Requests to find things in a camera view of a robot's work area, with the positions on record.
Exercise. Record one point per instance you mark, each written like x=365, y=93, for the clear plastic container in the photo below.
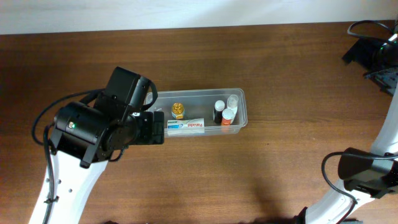
x=200, y=104

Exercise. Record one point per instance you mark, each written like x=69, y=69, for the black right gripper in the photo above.
x=355, y=50

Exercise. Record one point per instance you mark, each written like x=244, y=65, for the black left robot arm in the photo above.
x=83, y=136

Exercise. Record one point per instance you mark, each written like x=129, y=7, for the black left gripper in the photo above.
x=158, y=127

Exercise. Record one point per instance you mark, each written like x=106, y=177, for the small gold-lid jar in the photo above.
x=178, y=110

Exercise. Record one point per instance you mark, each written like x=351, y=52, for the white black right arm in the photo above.
x=363, y=176

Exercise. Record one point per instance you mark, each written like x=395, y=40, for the white Panadol box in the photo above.
x=185, y=127

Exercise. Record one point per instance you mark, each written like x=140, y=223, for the white spray bottle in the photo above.
x=232, y=104

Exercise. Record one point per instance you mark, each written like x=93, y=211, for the dark bottle white cap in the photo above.
x=219, y=106

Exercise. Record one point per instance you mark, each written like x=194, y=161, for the orange bottle white cap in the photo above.
x=227, y=117

